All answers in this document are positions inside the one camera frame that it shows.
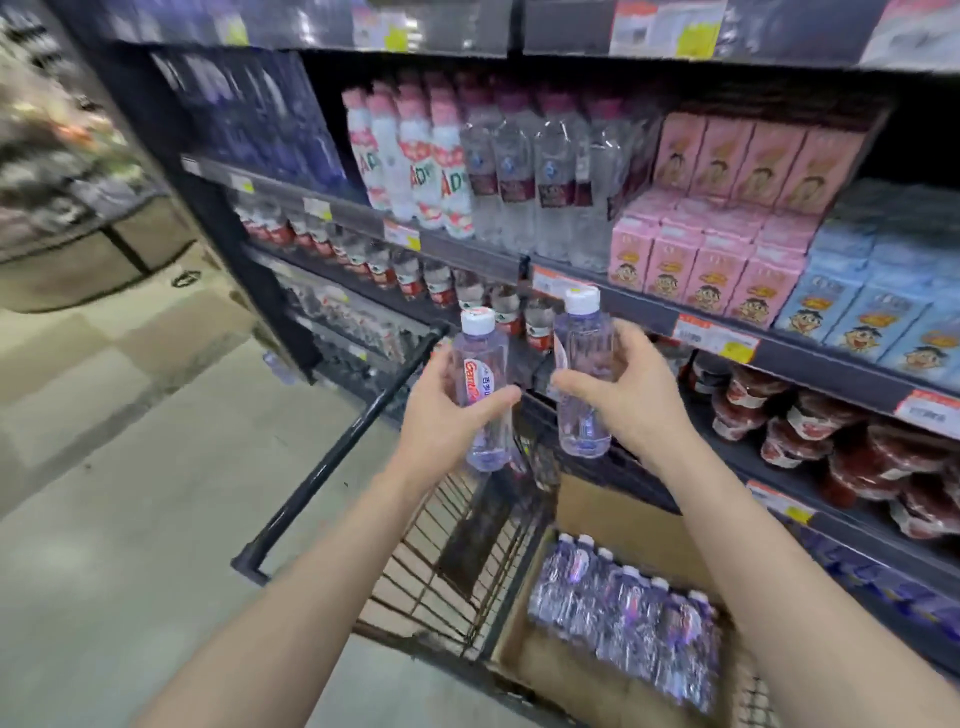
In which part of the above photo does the person's left hand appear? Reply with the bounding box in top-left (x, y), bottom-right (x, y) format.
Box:
top-left (399, 341), bottom-right (524, 485)

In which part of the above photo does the person's right hand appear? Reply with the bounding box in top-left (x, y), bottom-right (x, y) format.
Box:
top-left (551, 320), bottom-right (703, 475)

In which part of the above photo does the small clear water bottle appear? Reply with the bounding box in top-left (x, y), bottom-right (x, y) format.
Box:
top-left (449, 305), bottom-right (519, 474)
top-left (551, 286), bottom-right (618, 460)

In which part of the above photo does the brown cardboard box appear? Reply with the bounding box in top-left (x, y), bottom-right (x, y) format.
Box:
top-left (491, 472), bottom-right (740, 728)

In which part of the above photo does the dark grey metal shelf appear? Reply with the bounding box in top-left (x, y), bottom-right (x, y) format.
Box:
top-left (44, 0), bottom-right (960, 676)

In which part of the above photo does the group of small water bottles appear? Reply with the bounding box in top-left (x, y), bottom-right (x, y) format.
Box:
top-left (527, 532), bottom-right (723, 718)

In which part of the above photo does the person's right forearm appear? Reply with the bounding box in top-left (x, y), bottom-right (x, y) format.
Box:
top-left (652, 438), bottom-right (960, 728)

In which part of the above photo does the person's left forearm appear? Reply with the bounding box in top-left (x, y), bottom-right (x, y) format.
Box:
top-left (134, 449), bottom-right (466, 728)

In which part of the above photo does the group of red packaged bottles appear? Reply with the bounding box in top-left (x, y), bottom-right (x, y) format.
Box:
top-left (281, 281), bottom-right (433, 384)

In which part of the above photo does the stack of pink drink cartons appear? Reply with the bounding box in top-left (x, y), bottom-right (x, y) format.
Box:
top-left (607, 110), bottom-right (875, 331)

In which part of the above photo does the row of red label bottles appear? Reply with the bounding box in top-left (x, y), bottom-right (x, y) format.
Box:
top-left (232, 196), bottom-right (560, 355)

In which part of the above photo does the group of dark red jars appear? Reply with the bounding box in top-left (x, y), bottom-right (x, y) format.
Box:
top-left (683, 350), bottom-right (960, 543)

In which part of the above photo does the group of maroon label bottles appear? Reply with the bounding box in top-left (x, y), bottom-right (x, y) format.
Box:
top-left (458, 86), bottom-right (661, 273)

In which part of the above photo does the stack of blue drink cartons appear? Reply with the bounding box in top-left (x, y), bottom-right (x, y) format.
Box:
top-left (772, 178), bottom-right (960, 374)

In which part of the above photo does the group of white pink bottles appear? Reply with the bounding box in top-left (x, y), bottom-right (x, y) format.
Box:
top-left (341, 82), bottom-right (479, 241)

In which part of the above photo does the wooden display stand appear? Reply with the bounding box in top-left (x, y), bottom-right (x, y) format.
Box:
top-left (0, 14), bottom-right (205, 315)

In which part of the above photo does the black wire shopping cart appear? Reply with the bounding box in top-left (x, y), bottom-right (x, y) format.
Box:
top-left (230, 322), bottom-right (763, 728)

